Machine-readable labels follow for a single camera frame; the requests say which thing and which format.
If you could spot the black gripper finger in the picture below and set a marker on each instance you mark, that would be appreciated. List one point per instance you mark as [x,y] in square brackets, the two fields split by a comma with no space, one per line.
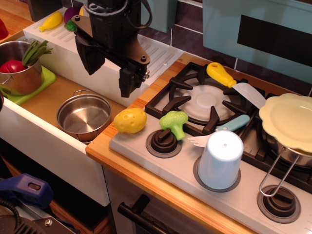
[128,82]
[90,56]

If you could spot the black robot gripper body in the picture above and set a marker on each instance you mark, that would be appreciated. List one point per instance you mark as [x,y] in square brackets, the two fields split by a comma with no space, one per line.
[114,25]

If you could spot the yellow toy potato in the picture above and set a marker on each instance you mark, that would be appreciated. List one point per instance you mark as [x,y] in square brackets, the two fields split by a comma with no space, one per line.
[130,120]

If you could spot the small steel pot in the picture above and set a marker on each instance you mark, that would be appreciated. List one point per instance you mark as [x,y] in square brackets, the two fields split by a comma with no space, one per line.
[84,116]

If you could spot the tall steel pot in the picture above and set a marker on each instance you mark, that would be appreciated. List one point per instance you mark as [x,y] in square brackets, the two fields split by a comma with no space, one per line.
[23,82]

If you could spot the purple toy eggplant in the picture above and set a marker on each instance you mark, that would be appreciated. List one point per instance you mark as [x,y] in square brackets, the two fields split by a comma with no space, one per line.
[69,13]

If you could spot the green cutting mat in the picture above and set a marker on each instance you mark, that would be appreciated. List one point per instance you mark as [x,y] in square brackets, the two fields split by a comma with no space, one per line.
[48,79]

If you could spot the yellow toy squash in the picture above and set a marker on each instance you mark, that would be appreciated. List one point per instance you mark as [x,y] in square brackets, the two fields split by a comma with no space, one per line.
[52,21]

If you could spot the green toy broccoli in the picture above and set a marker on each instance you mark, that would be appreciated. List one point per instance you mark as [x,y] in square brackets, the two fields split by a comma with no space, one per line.
[174,120]

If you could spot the green toy beans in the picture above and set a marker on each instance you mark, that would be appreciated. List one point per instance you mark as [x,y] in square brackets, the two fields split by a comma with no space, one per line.
[34,52]

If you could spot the black left stove knob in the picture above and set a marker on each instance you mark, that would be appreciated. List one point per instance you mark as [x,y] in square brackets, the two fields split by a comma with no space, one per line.
[163,144]

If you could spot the black stove knob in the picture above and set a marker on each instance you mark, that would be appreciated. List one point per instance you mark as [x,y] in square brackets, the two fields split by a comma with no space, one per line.
[163,144]
[284,207]

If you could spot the white toy sink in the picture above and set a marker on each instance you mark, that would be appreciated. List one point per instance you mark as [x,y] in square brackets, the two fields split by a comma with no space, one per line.
[32,128]

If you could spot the red toy tomato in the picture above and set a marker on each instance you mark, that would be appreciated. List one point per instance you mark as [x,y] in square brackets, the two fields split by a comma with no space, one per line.
[12,66]

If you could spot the red object at edge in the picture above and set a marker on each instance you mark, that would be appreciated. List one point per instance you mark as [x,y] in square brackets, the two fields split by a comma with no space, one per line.
[3,30]

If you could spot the grey toy stove top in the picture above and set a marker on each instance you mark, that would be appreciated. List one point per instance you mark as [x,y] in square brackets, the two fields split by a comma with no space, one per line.
[240,200]

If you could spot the white upturned plastic cup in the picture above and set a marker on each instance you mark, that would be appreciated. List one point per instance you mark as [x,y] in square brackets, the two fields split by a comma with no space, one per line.
[219,164]

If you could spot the blue clamp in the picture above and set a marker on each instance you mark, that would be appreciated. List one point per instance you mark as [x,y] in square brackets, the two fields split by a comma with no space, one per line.
[28,190]

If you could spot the pale yellow plastic plate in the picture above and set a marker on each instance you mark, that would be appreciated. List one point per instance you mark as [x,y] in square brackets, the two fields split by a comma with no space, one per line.
[288,118]

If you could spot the black right stove knob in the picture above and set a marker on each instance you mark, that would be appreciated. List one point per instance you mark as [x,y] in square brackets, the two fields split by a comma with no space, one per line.
[284,207]

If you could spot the blue handled toy fork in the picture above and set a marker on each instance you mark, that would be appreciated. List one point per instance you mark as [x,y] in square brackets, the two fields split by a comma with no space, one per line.
[232,125]

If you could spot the yellow handled toy knife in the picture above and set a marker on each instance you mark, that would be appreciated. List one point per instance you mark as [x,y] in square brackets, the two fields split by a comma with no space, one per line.
[217,72]

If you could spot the black oven door handle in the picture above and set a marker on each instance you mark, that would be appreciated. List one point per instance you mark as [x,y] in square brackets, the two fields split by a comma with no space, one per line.
[134,214]

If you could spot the teal wall cabinet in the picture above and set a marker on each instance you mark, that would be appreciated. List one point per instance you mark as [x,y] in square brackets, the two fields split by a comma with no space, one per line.
[264,38]

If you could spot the steel saucepan with wire handle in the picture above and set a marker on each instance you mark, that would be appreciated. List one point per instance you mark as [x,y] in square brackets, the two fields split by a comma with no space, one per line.
[293,156]

